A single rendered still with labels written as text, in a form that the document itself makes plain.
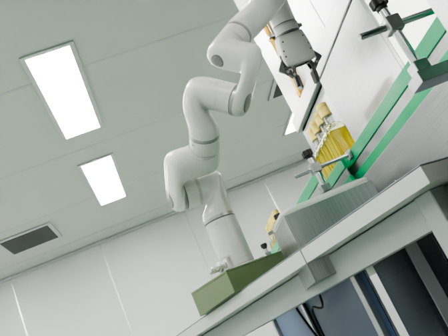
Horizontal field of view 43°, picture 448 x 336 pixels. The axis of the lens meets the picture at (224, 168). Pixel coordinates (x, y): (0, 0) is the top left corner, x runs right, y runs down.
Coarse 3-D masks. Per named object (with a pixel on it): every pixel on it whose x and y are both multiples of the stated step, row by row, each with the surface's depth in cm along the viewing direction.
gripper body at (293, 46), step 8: (288, 32) 171; (296, 32) 172; (280, 40) 171; (288, 40) 171; (296, 40) 172; (304, 40) 172; (280, 48) 171; (288, 48) 171; (296, 48) 171; (304, 48) 172; (312, 48) 173; (280, 56) 175; (288, 56) 171; (296, 56) 171; (304, 56) 172; (312, 56) 172; (288, 64) 171; (296, 64) 171; (304, 64) 176
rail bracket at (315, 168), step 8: (304, 152) 151; (312, 152) 151; (312, 160) 151; (336, 160) 151; (312, 168) 149; (320, 168) 149; (296, 176) 149; (320, 176) 149; (320, 184) 149; (328, 184) 148
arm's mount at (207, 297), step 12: (276, 252) 155; (252, 264) 150; (264, 264) 152; (276, 264) 153; (228, 276) 145; (240, 276) 147; (252, 276) 148; (204, 288) 157; (216, 288) 152; (228, 288) 146; (240, 288) 145; (204, 300) 158; (216, 300) 153; (204, 312) 160
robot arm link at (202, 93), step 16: (192, 80) 152; (208, 80) 151; (192, 96) 150; (208, 96) 150; (224, 96) 148; (192, 112) 150; (208, 112) 154; (224, 112) 151; (192, 128) 152; (208, 128) 152
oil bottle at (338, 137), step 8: (328, 128) 165; (336, 128) 165; (344, 128) 165; (328, 136) 166; (336, 136) 164; (344, 136) 164; (336, 144) 163; (344, 144) 163; (352, 144) 163; (336, 152) 165; (344, 152) 162
